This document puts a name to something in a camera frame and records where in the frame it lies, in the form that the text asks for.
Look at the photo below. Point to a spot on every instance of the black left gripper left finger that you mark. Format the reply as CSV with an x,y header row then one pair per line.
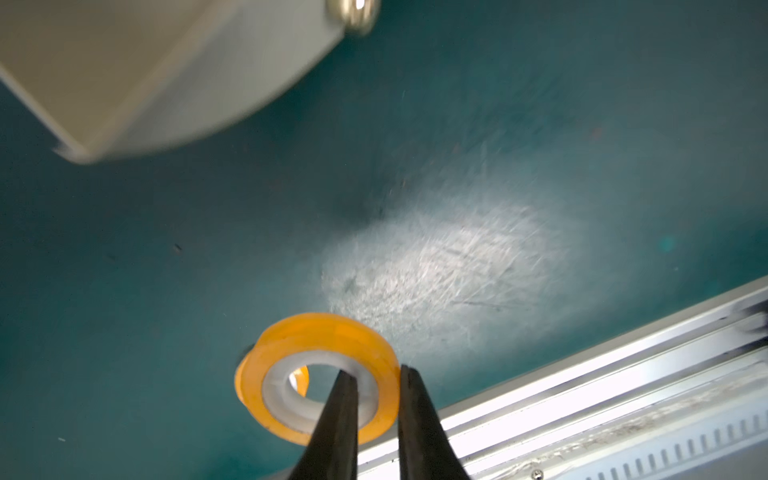
x,y
332,451

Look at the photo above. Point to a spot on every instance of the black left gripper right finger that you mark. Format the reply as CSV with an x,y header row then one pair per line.
x,y
424,450

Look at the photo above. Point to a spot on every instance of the orange tape roll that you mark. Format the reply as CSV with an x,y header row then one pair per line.
x,y
298,379
320,339

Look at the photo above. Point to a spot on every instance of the grey bottom drawer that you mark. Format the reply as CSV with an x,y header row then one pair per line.
x,y
111,79

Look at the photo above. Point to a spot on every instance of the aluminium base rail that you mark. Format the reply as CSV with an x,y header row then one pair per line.
x,y
672,396

